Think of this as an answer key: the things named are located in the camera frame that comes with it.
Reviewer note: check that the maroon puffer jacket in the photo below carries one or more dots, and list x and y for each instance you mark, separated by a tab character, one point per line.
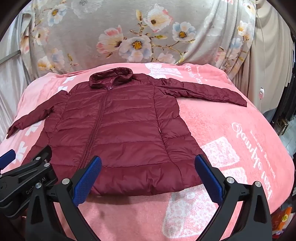
129	129

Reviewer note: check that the dark rack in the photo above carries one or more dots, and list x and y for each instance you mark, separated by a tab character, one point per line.
289	104

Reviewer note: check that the white satin curtain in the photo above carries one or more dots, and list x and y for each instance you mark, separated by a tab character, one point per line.
13	92

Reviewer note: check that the pink printed blanket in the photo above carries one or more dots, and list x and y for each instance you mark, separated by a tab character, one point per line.
231	150

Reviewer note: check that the grey floral cloth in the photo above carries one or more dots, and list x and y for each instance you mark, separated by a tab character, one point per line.
92	27

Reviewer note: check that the beige curtain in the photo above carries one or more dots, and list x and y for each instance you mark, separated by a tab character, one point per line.
270	58

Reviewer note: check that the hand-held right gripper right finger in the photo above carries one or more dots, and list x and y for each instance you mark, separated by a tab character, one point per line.
209	178

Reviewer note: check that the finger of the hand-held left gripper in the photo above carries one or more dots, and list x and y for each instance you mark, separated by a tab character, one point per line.
8	155
42	156

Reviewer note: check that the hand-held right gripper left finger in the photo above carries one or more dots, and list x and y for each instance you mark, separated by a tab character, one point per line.
89	178

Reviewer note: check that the orange packet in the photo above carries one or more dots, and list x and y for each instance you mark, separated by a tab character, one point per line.
284	217

